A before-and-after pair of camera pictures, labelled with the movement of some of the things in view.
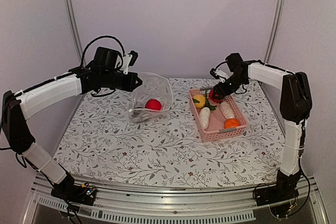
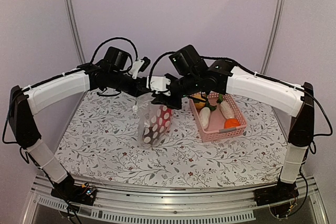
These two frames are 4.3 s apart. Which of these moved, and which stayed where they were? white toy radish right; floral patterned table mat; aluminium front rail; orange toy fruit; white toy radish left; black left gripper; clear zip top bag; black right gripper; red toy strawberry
Moved: black right gripper; clear zip top bag; red toy strawberry
Stayed: aluminium front rail; white toy radish right; orange toy fruit; white toy radish left; black left gripper; floral patterned table mat
